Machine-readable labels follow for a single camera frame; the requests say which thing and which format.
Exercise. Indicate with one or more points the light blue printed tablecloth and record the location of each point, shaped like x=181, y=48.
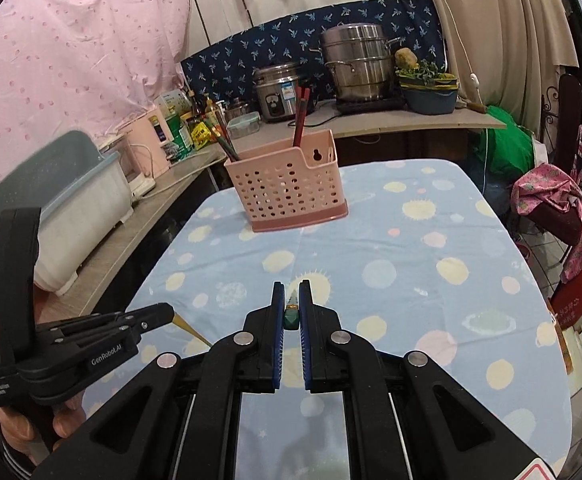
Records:
x=411, y=285

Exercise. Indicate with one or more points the yellow snack packet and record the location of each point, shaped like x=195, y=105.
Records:
x=200, y=135

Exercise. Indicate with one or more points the yellow pump bottle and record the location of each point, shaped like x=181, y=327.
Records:
x=211, y=110

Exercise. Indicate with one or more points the potato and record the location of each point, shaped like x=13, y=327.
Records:
x=406, y=58

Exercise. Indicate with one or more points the person's left hand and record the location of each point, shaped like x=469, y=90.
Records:
x=66, y=417

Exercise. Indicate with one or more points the beige curtain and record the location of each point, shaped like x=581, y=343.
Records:
x=511, y=35

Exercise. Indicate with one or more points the blue plastic basin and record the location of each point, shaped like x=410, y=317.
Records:
x=428, y=100

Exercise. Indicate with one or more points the dark red chopstick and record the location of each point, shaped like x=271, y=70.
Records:
x=227, y=152
x=302, y=102
x=231, y=149

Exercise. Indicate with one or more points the stacked steel steamer pot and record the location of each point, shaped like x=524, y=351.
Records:
x=358, y=60

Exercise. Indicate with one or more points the white plastic tub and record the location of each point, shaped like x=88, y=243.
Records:
x=86, y=210

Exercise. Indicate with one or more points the steel rice cooker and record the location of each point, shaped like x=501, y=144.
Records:
x=278, y=95

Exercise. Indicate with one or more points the green leafy vegetables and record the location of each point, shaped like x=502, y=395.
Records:
x=428, y=72

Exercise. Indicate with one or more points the pink perforated utensil basket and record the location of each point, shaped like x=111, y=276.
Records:
x=291, y=185

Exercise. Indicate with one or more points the dark blue printed cloth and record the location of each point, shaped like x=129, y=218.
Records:
x=271, y=45

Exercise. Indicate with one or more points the green chopstick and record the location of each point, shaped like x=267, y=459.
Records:
x=291, y=316
x=222, y=139

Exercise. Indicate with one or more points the pink floral cloth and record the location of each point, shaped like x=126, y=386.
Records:
x=546, y=185

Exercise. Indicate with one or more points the green labelled container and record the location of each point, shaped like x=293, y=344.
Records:
x=178, y=137

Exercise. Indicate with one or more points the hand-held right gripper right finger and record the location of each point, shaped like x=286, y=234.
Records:
x=306, y=340

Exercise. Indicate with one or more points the pink dotted cloth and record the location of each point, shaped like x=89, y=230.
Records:
x=71, y=60

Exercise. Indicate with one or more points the small steel pot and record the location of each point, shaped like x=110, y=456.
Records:
x=237, y=109

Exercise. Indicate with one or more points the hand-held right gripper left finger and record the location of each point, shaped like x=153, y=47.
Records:
x=277, y=340

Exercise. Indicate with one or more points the black induction cooker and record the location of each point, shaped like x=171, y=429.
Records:
x=371, y=104

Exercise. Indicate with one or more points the pink countertop appliance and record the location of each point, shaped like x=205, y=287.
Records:
x=143, y=160

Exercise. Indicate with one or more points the gold flower spoon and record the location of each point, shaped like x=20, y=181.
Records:
x=191, y=332

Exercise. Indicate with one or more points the glass container green lid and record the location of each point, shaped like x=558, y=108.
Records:
x=243, y=127

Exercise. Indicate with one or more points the red plastic stool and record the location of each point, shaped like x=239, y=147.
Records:
x=576, y=300

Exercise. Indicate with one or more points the green bag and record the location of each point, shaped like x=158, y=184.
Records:
x=506, y=145

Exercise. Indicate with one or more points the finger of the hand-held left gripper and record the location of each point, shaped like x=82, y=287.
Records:
x=86, y=321
x=151, y=316

